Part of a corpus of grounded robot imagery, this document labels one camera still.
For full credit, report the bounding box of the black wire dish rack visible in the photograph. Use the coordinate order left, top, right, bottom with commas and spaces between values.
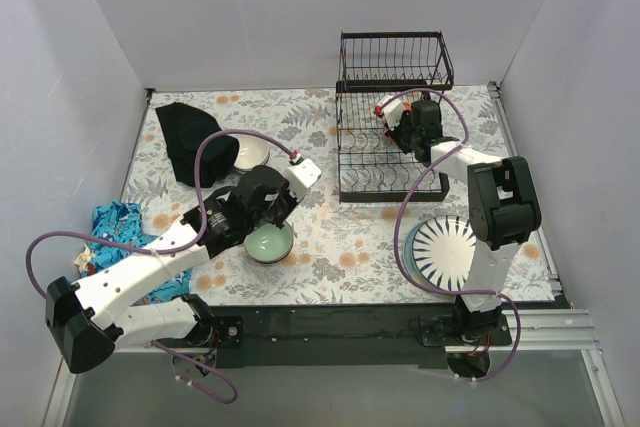
335, 31, 454, 203

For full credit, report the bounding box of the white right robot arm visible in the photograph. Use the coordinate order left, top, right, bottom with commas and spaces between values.
374, 96, 541, 345

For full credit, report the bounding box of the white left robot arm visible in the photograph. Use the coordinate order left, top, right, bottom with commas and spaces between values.
45, 160, 320, 374

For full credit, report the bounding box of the white bowl stack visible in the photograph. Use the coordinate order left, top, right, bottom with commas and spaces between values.
232, 134, 270, 172

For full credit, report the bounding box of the green celadon bowl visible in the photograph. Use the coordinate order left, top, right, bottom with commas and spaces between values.
243, 223, 294, 264

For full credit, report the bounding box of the floral table mat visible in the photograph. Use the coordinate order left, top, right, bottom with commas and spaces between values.
118, 84, 557, 307

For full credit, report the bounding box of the black cloth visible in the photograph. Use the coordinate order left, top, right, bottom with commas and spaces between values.
155, 102, 240, 188

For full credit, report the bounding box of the blue striped white plate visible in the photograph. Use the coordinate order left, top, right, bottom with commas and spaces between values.
407, 215, 476, 291

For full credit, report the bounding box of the blue patterned cloth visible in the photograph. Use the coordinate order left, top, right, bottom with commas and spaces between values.
74, 201, 192, 305

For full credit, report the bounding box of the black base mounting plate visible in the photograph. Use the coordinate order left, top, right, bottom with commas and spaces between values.
154, 302, 516, 371

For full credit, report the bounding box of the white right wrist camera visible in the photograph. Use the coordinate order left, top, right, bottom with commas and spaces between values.
374, 96, 411, 131

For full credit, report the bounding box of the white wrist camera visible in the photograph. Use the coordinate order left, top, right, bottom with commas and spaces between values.
374, 96, 411, 131
282, 151, 322, 202

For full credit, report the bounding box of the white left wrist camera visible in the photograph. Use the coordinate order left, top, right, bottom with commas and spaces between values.
282, 151, 322, 202

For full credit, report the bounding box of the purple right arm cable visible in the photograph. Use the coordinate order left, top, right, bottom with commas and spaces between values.
377, 87, 524, 382

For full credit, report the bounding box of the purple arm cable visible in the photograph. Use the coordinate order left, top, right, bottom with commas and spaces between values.
377, 87, 524, 382
25, 129, 304, 404

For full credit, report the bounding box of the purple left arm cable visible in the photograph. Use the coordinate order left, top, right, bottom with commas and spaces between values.
25, 129, 304, 404

